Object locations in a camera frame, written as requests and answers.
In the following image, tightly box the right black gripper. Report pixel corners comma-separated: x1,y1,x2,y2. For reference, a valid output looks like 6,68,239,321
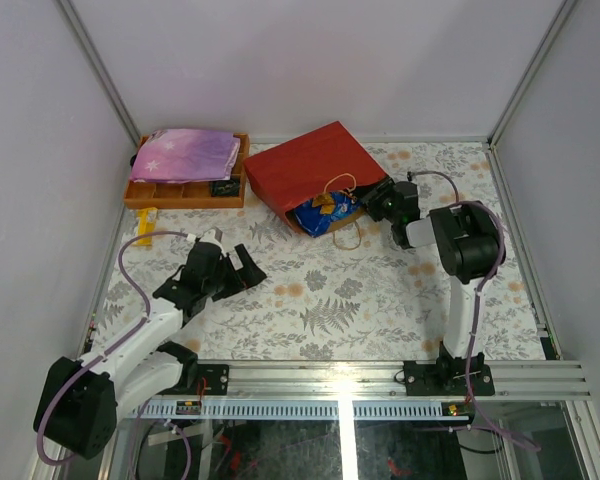
351,177,400,226

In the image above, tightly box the red paper bag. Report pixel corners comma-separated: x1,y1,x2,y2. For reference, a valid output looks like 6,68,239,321
244,121,387,236

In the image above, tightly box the yellow snack packet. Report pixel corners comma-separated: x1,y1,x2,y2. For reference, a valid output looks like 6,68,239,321
133,207,158,247

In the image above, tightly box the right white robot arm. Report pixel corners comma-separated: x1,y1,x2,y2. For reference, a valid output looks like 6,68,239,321
354,177,506,395

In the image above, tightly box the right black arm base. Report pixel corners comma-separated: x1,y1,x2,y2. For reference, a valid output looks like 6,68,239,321
401,361,495,397

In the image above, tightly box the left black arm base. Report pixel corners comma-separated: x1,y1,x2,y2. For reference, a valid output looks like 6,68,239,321
164,364,230,396

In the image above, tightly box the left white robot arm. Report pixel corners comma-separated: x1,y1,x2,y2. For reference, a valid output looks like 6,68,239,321
33,230,267,466

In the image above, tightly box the blue Doritos chip bag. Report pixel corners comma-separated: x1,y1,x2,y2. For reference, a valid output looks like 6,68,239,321
293,191,364,238

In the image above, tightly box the dark patterned cloth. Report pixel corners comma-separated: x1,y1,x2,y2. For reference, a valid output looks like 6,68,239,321
210,179,241,198

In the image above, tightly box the wooden compartment tray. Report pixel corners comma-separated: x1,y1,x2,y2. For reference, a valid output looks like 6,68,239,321
123,133,250,210

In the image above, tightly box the purple star cloth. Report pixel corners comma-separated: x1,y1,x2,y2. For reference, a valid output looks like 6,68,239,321
130,128,240,184

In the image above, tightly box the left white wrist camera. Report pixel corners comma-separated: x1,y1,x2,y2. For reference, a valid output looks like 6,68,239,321
186,227,223,248

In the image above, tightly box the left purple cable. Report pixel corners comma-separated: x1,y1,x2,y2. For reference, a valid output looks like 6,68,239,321
34,229,196,480

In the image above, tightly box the purple cable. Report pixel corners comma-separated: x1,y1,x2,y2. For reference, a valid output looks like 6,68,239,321
407,169,541,454
34,229,196,480

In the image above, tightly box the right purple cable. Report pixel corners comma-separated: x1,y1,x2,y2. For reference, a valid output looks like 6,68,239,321
407,169,541,454

